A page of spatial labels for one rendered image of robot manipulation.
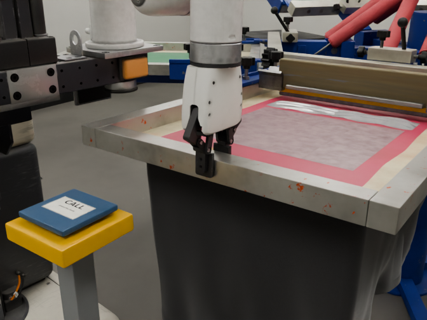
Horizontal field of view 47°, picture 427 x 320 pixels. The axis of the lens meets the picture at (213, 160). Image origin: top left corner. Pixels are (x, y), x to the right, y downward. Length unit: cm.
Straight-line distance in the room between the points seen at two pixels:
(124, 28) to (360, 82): 57
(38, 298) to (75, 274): 101
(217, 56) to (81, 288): 40
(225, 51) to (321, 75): 62
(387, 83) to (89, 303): 82
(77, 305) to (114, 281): 149
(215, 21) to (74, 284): 43
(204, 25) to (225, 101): 11
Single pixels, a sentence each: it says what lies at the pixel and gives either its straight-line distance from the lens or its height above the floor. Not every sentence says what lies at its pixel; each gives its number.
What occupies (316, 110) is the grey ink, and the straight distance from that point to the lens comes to 120.
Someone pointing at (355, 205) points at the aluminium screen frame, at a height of 101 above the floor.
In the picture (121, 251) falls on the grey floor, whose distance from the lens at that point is 249.
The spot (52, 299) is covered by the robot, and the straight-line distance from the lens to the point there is 175.
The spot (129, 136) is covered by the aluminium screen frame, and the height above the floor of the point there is 102.
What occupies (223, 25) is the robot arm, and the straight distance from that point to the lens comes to 69.
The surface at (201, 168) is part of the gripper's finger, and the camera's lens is 74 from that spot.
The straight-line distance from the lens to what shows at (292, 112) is 119.
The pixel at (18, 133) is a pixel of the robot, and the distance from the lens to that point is 158.
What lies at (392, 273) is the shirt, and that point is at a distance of 112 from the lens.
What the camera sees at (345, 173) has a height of 98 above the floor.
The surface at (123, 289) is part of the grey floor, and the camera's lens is 222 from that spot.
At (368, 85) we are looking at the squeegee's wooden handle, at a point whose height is 103.
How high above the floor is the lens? 129
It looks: 21 degrees down
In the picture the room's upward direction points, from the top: straight up
